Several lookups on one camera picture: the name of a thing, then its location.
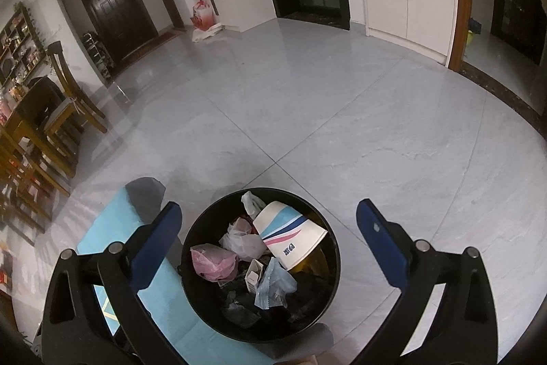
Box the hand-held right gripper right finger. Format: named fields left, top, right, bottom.
left=356, top=198, right=498, bottom=365

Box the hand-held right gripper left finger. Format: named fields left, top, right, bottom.
left=40, top=200, right=184, bottom=365

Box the pink plastic wrapper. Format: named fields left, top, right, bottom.
left=190, top=244, right=240, bottom=282

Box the white plastic bag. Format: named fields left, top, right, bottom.
left=220, top=217, right=268, bottom=263

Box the white paper cup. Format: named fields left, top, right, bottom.
left=252, top=201, right=329, bottom=269

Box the white medicine box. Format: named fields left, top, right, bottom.
left=244, top=258, right=268, bottom=293

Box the translucent plastic wrapper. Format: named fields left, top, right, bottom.
left=241, top=191, right=268, bottom=220

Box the black trash bin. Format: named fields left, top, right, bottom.
left=180, top=187, right=342, bottom=344

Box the clear plastic bag blue print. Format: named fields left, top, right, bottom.
left=254, top=257, right=297, bottom=309

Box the blue patterned play mat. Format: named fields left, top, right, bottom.
left=76, top=176, right=334, bottom=361

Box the wooden dining table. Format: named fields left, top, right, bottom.
left=0, top=100, right=82, bottom=195

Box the black bag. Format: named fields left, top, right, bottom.
left=26, top=75, right=66, bottom=126

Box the dark red doormat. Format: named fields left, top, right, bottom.
left=115, top=29, right=186, bottom=70

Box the crumpled white paper bag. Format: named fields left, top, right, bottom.
left=191, top=23, right=224, bottom=43

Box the red gift bag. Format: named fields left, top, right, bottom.
left=190, top=0, right=216, bottom=30

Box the wooden display shelf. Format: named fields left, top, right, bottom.
left=0, top=1, right=48, bottom=92

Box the dark wooden door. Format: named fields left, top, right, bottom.
left=75, top=0, right=159, bottom=64

